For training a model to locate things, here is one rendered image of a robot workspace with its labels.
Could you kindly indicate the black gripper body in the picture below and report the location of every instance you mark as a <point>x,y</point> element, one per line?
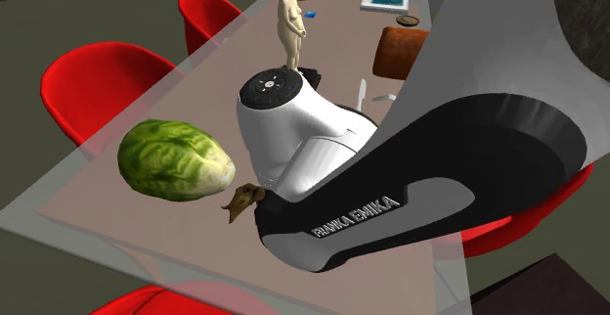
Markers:
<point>312,75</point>

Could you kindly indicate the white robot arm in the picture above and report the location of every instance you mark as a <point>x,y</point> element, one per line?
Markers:
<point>305,123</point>

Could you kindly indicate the white knife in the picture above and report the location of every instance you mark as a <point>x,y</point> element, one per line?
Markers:
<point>361,92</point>

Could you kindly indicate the small blue flat object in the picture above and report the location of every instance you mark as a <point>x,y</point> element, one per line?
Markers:
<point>310,14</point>

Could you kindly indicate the beige human figure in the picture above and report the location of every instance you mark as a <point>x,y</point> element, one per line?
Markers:
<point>290,18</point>

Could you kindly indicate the grey fork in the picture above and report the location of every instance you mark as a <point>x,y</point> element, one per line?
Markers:
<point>383,98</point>

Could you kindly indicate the white tablet with teal screen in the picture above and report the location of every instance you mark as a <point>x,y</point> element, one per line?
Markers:
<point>384,3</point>

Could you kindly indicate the brown round disc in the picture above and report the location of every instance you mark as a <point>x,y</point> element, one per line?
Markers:
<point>408,20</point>

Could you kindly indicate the glass table with brown top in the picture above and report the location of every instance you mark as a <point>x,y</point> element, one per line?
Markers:
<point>200,90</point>

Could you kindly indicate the red shell chair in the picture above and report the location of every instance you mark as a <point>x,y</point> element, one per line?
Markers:
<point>100,80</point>
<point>207,13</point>
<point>519,228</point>
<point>152,302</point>

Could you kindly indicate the small brown gnarled figure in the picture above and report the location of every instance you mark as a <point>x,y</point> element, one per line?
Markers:
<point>243,199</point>

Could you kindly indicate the green lettuce head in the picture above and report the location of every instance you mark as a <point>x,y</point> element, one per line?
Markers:
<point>171,159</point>

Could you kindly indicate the dark round object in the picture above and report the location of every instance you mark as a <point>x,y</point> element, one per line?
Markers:
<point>586,23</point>

